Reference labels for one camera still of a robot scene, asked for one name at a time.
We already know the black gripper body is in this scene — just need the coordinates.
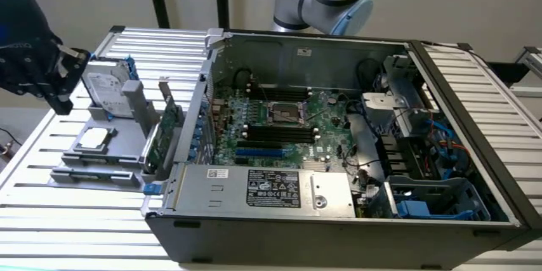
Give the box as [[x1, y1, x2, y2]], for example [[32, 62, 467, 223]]
[[0, 31, 64, 96]]

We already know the black RAM slot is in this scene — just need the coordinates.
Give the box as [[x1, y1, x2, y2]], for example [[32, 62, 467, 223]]
[[249, 86, 310, 91], [249, 89, 311, 95], [249, 96, 311, 102], [249, 93, 311, 98], [247, 137, 318, 143], [247, 124, 315, 131], [247, 133, 316, 139], [247, 129, 316, 135]]

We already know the long black expansion slot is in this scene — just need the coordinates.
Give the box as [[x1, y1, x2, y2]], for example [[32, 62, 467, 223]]
[[235, 140, 284, 150]]

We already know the long blue expansion slot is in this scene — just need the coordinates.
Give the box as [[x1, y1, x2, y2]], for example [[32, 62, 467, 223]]
[[235, 148, 284, 158]]

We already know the silver hard disk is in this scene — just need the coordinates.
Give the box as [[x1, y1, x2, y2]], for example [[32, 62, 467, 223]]
[[81, 57, 140, 120]]

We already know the silver CPU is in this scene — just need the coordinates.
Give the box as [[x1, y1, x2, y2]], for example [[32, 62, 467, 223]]
[[79, 127, 115, 149]]

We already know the grey parts rack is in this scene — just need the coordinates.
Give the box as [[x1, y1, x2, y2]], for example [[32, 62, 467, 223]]
[[48, 80, 188, 191]]

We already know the green graphics card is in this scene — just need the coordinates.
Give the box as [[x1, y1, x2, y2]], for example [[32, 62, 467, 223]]
[[140, 76, 181, 171]]

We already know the grey case corner latch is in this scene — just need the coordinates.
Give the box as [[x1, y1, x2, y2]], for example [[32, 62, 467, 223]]
[[204, 27, 235, 51]]

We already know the blue case latch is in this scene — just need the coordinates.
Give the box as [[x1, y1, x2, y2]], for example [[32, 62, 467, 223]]
[[143, 181, 165, 196]]

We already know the silver power supply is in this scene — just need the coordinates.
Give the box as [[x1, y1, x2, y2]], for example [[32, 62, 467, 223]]
[[173, 164, 358, 219]]

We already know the CPU socket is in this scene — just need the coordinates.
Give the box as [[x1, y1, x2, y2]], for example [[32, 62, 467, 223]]
[[263, 101, 310, 126]]

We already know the black power supply label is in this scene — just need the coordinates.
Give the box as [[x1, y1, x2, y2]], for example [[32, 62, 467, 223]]
[[244, 169, 300, 209]]

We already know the silver chipset heatsink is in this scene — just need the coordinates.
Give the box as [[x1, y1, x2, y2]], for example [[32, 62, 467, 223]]
[[301, 160, 332, 171]]

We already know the green motherboard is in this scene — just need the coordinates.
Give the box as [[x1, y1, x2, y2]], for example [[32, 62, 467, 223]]
[[209, 88, 384, 186]]

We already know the silver disk bay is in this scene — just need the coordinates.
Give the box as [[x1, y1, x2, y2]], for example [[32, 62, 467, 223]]
[[363, 55, 442, 140]]

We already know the open black PC case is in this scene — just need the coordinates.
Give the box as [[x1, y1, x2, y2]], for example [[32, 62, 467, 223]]
[[141, 28, 531, 265]]

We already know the blue plastic disk bay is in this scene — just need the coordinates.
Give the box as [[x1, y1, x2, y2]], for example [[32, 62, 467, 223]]
[[367, 175, 492, 222]]

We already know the aluminium side table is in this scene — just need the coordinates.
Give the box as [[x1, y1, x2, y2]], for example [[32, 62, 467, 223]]
[[506, 46, 542, 98]]

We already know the thin black desk cable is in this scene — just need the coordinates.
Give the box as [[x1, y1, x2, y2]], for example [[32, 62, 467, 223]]
[[0, 127, 22, 158]]

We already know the black looped wire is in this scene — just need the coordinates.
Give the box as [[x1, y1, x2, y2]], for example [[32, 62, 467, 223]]
[[233, 67, 251, 87]]

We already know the black wire bundle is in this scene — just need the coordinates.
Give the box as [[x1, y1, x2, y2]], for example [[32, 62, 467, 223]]
[[355, 57, 383, 79]]

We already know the blue wire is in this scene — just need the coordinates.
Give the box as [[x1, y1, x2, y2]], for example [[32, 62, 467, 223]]
[[424, 117, 471, 186]]

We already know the black table cable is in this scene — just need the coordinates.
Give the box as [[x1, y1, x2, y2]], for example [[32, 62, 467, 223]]
[[420, 40, 494, 69]]

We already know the red wire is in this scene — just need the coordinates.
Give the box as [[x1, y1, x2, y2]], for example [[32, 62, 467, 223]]
[[423, 123, 471, 161]]

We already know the black table bracket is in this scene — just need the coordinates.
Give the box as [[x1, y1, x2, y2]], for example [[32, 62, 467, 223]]
[[484, 60, 527, 84]]

